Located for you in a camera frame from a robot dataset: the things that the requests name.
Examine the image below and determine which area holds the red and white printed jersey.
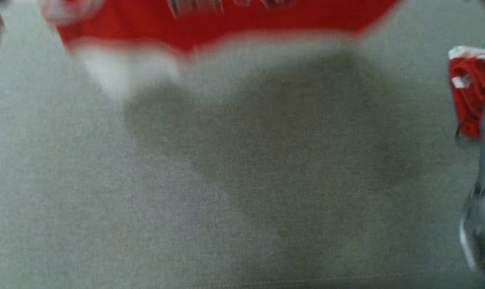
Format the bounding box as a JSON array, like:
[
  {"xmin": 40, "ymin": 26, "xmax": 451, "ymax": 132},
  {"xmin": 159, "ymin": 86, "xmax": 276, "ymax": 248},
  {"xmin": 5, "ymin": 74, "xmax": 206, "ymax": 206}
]
[{"xmin": 40, "ymin": 0, "xmax": 403, "ymax": 101}]

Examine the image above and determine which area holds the grey yellow sofa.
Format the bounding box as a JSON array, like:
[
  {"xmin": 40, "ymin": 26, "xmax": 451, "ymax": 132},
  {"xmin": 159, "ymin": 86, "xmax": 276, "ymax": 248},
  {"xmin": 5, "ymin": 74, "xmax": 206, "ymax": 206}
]
[{"xmin": 0, "ymin": 0, "xmax": 485, "ymax": 289}]

